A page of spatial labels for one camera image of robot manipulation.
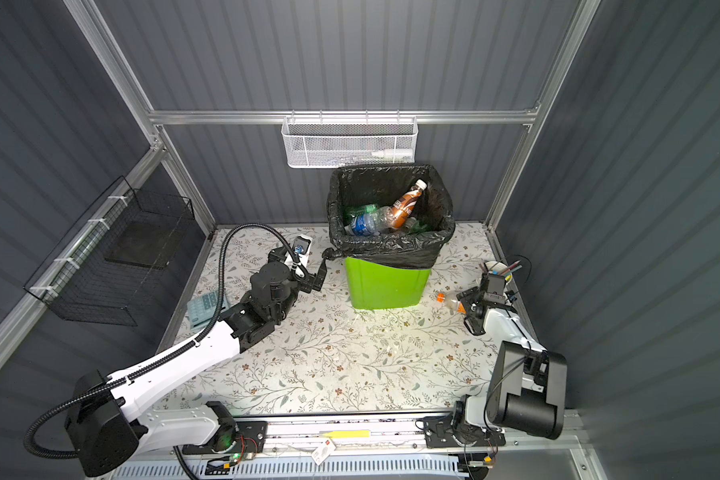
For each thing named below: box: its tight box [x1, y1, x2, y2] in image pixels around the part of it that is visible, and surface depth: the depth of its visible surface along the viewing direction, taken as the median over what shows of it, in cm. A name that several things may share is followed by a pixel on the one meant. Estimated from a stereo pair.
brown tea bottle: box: [391, 179, 428, 228], surface depth 88 cm
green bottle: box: [344, 203, 379, 221], surface depth 92 cm
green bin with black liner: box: [322, 164, 455, 310], surface depth 82 cm
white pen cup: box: [485, 260, 508, 289], surface depth 74 cm
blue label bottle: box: [344, 206, 395, 236], surface depth 86 cm
